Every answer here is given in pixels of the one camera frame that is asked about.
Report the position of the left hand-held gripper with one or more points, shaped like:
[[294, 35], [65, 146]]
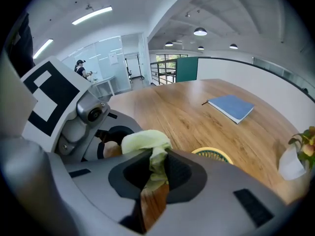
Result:
[[49, 95]]

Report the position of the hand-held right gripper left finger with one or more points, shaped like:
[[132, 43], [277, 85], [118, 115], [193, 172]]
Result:
[[93, 188]]

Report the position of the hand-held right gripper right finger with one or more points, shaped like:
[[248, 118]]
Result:
[[216, 193]]

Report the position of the light green cloth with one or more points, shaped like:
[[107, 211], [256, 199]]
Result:
[[145, 141]]

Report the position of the small yellow handheld fan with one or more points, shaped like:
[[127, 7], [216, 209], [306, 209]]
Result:
[[211, 154]]

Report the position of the black coat stand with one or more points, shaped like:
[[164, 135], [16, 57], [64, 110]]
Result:
[[140, 67]]

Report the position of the small potted plant white pot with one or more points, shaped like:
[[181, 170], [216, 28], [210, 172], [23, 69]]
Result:
[[292, 161]]

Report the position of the wooden table with white legs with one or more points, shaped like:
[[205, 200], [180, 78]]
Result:
[[187, 112]]

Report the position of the black metal railing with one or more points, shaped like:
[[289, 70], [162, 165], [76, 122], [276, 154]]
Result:
[[163, 72]]

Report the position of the blue notebook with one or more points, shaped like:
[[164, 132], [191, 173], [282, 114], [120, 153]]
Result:
[[231, 107]]

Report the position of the large window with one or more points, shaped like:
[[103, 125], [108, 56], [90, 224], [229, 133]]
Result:
[[172, 57]]

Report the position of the green partition panel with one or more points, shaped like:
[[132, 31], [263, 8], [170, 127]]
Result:
[[187, 69]]

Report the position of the long ceiling strip light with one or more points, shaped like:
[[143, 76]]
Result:
[[43, 48], [92, 15]]

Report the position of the black pendant lamp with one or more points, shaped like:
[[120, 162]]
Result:
[[169, 44], [200, 31], [233, 46], [200, 48]]

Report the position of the white partition panel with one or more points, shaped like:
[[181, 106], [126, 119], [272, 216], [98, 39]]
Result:
[[236, 75]]

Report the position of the person's black printed t-shirt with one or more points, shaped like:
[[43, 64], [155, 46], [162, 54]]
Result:
[[21, 45]]

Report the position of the glass partition wall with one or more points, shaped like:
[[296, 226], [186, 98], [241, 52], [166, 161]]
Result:
[[105, 58]]

